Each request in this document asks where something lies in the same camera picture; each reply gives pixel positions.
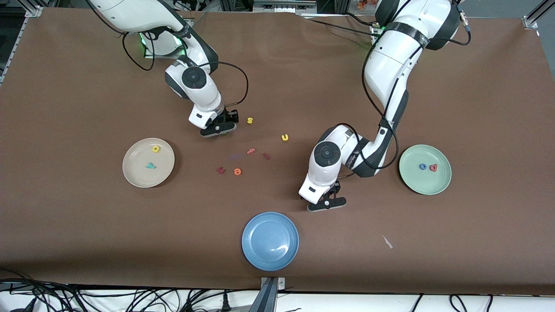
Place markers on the small white paper scrap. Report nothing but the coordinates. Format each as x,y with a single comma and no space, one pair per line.
387,242

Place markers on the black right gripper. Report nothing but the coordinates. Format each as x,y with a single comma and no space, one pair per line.
230,115

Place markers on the beige brown plate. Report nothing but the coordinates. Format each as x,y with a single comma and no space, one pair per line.
138,173

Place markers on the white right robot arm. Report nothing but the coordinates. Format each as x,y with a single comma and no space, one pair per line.
130,15

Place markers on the grey metal box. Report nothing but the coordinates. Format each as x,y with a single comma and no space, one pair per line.
284,6

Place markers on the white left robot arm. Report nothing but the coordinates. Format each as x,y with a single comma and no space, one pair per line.
390,65

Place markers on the pale green plate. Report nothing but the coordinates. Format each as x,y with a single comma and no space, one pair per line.
416,182

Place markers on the aluminium frame corner bracket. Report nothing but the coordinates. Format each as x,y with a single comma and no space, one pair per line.
530,21

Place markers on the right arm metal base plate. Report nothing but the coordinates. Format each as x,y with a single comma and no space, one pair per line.
151,55

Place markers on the aluminium frame rail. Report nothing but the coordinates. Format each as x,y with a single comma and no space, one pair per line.
34,11

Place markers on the grey camera mount pole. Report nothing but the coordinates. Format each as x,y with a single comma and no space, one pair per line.
265,299

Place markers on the orange artificial leaves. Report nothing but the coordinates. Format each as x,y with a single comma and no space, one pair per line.
368,3

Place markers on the brown table cover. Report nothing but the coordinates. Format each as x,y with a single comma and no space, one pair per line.
295,78

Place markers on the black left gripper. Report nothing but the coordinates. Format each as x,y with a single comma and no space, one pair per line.
336,186

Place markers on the blue plate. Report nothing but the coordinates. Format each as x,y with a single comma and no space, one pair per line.
270,241

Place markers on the black power plug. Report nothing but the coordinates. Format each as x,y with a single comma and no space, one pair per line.
226,303

